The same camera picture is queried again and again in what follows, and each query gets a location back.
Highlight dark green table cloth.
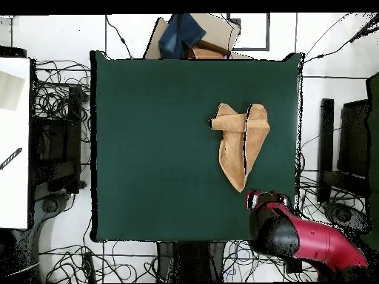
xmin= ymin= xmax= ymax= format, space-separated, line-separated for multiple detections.
xmin=89 ymin=50 xmax=305 ymax=243

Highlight grey rectangular frame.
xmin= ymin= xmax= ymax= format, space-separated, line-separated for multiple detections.
xmin=226 ymin=13 xmax=271 ymax=52

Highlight dark green hanging cloth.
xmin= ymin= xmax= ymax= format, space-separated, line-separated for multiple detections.
xmin=359 ymin=72 xmax=379 ymax=251

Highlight folded tan towel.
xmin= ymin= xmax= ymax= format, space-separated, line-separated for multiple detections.
xmin=190 ymin=46 xmax=227 ymax=60

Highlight blue jeans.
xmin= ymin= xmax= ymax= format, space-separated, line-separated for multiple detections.
xmin=158 ymin=13 xmax=207 ymax=59

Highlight black cable with plug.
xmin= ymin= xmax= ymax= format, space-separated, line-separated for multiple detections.
xmin=303 ymin=13 xmax=379 ymax=64

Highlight beige box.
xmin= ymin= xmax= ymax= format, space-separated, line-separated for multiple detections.
xmin=0 ymin=70 xmax=26 ymax=112

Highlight black striped tool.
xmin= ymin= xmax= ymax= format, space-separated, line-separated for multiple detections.
xmin=0 ymin=146 xmax=24 ymax=171

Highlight grey chair base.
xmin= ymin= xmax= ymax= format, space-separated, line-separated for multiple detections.
xmin=8 ymin=192 xmax=72 ymax=283

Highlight black device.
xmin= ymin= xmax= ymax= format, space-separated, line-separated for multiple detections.
xmin=0 ymin=45 xmax=27 ymax=58

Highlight white table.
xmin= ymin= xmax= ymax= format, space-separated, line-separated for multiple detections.
xmin=0 ymin=56 xmax=31 ymax=230

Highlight black chair base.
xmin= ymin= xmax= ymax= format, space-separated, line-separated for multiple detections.
xmin=322 ymin=200 xmax=372 ymax=236

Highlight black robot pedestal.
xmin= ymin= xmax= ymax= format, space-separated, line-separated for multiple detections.
xmin=156 ymin=240 xmax=227 ymax=283

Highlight dark brown cloth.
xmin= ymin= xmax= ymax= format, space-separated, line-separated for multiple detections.
xmin=195 ymin=39 xmax=232 ymax=58

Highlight thin black cable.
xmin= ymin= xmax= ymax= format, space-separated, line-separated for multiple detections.
xmin=105 ymin=14 xmax=133 ymax=59

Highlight black equipment stand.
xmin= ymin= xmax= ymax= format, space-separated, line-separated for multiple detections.
xmin=30 ymin=85 xmax=87 ymax=196

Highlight black frame stand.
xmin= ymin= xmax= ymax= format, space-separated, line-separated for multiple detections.
xmin=316 ymin=98 xmax=372 ymax=205

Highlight tan terry towel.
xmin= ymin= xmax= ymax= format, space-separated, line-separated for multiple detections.
xmin=209 ymin=102 xmax=271 ymax=194

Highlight black power strip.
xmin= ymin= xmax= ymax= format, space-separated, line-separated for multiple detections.
xmin=82 ymin=251 xmax=97 ymax=283

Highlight small black box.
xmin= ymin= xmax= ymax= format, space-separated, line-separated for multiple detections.
xmin=285 ymin=257 xmax=303 ymax=274

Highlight cardboard box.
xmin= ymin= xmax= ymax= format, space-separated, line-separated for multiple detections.
xmin=143 ymin=13 xmax=254 ymax=61

